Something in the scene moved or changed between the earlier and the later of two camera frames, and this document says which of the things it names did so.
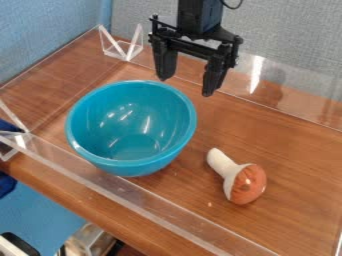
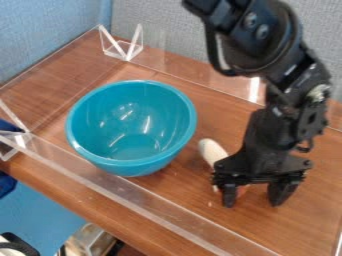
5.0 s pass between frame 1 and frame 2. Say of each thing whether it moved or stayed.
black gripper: moved
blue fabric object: stayed
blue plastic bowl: stayed
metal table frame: stayed
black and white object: stayed
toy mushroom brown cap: moved
